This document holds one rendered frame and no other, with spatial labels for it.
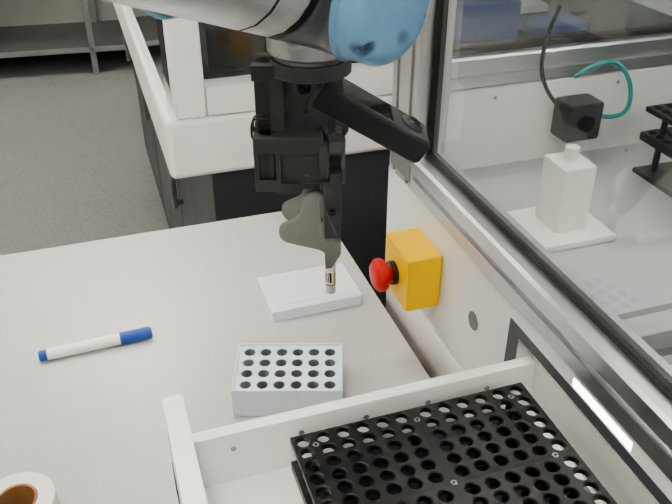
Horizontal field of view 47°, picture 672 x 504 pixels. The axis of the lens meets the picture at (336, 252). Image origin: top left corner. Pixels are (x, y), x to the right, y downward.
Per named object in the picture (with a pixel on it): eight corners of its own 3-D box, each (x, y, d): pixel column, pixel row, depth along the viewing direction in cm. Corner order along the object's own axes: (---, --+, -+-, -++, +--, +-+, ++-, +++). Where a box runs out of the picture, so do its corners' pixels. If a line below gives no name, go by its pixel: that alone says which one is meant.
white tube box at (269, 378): (233, 416, 87) (230, 390, 85) (240, 367, 94) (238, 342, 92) (342, 415, 87) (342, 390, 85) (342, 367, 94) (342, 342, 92)
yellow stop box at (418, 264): (400, 314, 90) (403, 263, 86) (378, 281, 96) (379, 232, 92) (439, 306, 92) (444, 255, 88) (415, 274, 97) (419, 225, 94)
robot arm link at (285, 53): (354, -7, 67) (355, 18, 60) (353, 45, 70) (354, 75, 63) (268, -7, 67) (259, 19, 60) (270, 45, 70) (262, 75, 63)
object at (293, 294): (272, 322, 102) (271, 312, 101) (256, 287, 109) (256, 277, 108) (362, 304, 105) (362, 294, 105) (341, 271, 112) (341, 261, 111)
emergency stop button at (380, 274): (377, 299, 90) (378, 271, 88) (365, 281, 93) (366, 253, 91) (401, 295, 91) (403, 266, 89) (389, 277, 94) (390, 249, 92)
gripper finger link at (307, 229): (281, 266, 77) (278, 181, 73) (340, 266, 77) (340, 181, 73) (279, 282, 75) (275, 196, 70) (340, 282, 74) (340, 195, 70)
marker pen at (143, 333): (40, 365, 95) (37, 355, 94) (39, 357, 96) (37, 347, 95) (153, 340, 99) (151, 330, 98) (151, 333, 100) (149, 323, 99)
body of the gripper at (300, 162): (263, 163, 76) (256, 42, 70) (350, 163, 76) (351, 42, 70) (256, 200, 70) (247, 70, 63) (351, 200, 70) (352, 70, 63)
